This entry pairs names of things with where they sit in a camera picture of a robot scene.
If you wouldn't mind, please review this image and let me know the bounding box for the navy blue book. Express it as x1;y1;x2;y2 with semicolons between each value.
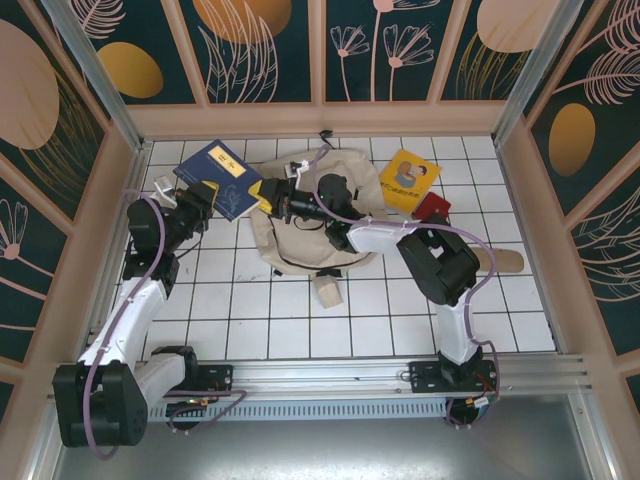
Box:
172;138;265;224

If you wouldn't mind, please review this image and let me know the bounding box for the beige canvas backpack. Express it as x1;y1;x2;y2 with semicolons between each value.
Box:
249;147;389;309

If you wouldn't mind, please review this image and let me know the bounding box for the yellow book with couple picture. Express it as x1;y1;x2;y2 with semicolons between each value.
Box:
378;148;444;219

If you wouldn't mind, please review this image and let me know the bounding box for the small red box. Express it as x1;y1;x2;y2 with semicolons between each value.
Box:
411;192;451;220

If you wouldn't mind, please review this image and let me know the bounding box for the wooden shoehorn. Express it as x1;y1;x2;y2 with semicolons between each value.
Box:
472;248;526;275

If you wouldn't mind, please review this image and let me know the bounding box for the aluminium side rail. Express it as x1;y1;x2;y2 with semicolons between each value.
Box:
494;142;569;354
77;142;151;361

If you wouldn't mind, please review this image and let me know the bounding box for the aluminium corner post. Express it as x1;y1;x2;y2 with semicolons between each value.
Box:
492;0;596;146
39;0;152;154

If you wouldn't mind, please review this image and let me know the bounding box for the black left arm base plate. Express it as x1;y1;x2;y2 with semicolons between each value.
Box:
192;363;236;399

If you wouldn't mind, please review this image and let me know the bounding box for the aluminium mounting rail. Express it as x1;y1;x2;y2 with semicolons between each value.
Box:
47;353;596;401

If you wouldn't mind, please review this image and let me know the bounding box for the perforated metal cable tray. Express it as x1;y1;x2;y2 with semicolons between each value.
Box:
144;402;451;424

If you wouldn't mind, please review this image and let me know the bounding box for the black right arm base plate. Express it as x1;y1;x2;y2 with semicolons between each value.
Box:
408;359;500;396

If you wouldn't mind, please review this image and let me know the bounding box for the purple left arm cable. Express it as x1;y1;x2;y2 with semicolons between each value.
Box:
82;188;247;461

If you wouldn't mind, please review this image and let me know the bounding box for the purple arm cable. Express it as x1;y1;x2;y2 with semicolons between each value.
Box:
82;188;247;461
297;146;505;430

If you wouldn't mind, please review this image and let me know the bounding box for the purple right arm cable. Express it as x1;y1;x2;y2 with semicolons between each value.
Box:
297;146;505;430

